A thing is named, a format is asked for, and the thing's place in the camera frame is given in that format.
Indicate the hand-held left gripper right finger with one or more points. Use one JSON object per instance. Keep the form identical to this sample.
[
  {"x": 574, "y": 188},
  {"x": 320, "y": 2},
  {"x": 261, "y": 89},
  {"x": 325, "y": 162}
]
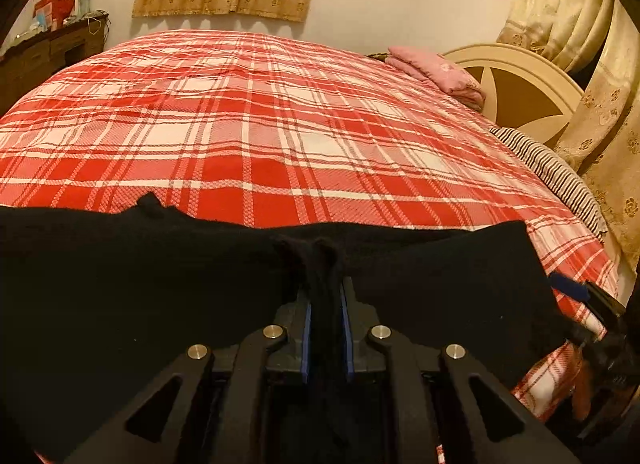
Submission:
[{"x": 347, "y": 339}]

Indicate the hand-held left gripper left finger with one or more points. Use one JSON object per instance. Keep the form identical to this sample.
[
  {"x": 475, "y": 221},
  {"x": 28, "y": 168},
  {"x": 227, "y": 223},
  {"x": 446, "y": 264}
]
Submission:
[{"x": 306, "y": 339}]

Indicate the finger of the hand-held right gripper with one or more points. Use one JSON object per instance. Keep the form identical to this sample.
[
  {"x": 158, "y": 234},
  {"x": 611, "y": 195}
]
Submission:
[{"x": 572, "y": 290}]

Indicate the black pants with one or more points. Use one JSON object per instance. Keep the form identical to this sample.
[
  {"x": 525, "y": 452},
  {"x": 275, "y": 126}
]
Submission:
[{"x": 150, "y": 294}]

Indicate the person's left hand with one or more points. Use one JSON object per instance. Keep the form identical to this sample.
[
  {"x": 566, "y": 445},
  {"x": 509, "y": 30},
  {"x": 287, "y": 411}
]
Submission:
[{"x": 582, "y": 389}]

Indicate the striped pillow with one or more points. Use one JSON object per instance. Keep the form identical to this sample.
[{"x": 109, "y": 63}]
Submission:
[{"x": 555, "y": 173}]

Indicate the cream wooden headboard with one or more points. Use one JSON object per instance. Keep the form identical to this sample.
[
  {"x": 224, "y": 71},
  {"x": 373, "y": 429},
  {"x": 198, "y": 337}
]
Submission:
[{"x": 530, "y": 88}]

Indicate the red plaid bed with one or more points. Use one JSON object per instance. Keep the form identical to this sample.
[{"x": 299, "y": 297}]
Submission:
[{"x": 280, "y": 133}]

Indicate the beige floral side curtain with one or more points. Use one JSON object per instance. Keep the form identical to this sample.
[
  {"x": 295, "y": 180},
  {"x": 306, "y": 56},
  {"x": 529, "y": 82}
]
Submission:
[{"x": 590, "y": 43}]

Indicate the pink folded blanket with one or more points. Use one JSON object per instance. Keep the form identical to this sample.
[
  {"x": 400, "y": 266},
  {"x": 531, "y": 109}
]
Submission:
[{"x": 440, "y": 73}]

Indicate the dark cloth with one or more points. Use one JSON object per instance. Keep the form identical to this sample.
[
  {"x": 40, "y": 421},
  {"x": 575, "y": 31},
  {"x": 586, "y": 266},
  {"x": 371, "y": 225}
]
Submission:
[{"x": 378, "y": 55}]

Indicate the brown wooden desk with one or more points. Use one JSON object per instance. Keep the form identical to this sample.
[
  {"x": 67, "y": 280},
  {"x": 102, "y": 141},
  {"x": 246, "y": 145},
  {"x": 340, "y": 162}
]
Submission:
[{"x": 45, "y": 58}]

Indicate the pale blue paper bag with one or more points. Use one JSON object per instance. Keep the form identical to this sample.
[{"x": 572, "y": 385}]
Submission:
[{"x": 84, "y": 4}]

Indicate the red gift bag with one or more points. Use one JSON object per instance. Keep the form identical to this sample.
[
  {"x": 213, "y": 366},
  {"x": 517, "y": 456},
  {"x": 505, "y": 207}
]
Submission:
[
  {"x": 66, "y": 3},
  {"x": 46, "y": 7}
]

